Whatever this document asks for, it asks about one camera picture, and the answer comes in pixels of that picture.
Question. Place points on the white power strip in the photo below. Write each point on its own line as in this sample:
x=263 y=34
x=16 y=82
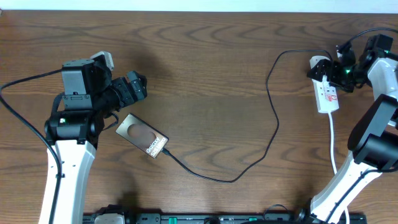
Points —
x=325 y=95

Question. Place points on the rose gold Galaxy smartphone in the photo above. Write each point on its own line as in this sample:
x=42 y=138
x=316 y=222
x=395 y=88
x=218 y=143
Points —
x=142 y=135

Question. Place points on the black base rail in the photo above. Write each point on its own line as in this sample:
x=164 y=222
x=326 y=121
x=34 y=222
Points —
x=119 y=214

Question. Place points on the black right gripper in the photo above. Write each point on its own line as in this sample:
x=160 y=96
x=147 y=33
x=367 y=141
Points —
x=332 y=77

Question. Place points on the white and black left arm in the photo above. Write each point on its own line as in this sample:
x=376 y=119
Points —
x=90 y=96

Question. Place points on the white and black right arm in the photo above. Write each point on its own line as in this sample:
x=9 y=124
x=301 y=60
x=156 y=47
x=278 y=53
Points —
x=372 y=149

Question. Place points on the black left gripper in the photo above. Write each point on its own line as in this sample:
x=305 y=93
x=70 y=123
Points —
x=128 y=90

